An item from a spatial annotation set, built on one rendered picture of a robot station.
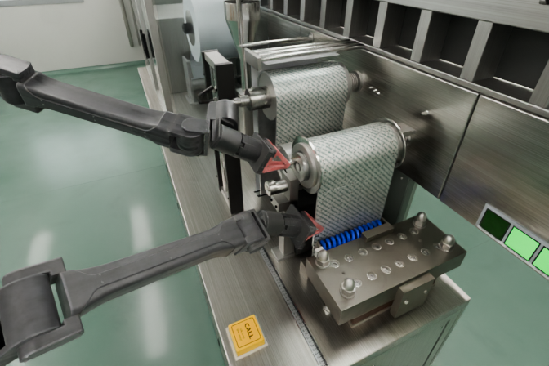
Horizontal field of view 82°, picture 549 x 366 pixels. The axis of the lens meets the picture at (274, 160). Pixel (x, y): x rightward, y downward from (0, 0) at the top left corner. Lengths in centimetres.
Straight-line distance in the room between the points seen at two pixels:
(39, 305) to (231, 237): 31
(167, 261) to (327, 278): 41
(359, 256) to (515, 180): 39
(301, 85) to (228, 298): 62
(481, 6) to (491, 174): 35
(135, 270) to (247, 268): 50
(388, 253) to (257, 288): 37
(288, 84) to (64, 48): 555
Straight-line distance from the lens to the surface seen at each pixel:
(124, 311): 214
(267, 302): 94
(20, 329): 53
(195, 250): 60
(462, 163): 87
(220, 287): 98
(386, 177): 90
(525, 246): 85
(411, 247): 96
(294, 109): 91
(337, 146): 77
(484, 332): 222
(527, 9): 77
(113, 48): 622
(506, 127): 80
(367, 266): 87
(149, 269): 57
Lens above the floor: 170
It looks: 34 degrees down
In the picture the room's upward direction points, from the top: straight up
